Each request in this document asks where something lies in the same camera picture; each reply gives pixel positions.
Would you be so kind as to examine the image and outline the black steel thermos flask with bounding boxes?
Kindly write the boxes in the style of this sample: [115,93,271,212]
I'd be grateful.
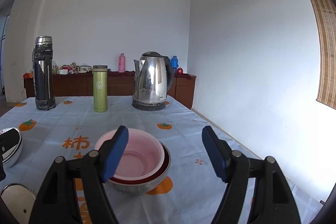
[32,36,56,111]

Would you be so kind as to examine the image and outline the stainless steel electric kettle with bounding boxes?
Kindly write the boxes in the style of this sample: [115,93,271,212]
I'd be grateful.
[132,51,174,111]

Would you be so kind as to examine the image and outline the blue persimmon tablecloth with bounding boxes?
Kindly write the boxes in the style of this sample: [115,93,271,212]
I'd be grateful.
[0,94,326,224]

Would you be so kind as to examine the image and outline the dark red wooden sideboard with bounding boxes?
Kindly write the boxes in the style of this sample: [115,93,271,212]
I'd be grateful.
[22,70,197,110]

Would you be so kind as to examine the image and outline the stainless steel bowl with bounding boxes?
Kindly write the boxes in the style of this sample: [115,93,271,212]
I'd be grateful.
[108,143,171,195]

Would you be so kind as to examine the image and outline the bamboo window blind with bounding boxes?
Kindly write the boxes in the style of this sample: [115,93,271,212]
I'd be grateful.
[310,0,335,109]

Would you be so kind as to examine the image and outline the pink thermos on sideboard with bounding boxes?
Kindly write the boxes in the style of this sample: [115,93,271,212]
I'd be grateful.
[118,53,125,73]

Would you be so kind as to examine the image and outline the green thermos bottle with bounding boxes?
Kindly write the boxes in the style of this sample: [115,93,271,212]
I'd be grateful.
[93,65,108,113]

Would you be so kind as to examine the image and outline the pink floral white plate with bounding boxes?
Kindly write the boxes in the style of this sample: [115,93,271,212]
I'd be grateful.
[1,127,23,169]

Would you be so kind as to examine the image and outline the white enamel bowl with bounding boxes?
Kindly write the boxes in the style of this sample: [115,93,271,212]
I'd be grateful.
[1,184,35,224]

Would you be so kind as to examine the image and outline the blue thermos on sideboard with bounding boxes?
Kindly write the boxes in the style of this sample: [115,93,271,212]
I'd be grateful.
[171,56,179,74]

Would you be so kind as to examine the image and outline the pink plastic bowl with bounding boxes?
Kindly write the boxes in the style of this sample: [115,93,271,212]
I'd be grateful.
[95,128,165,181]

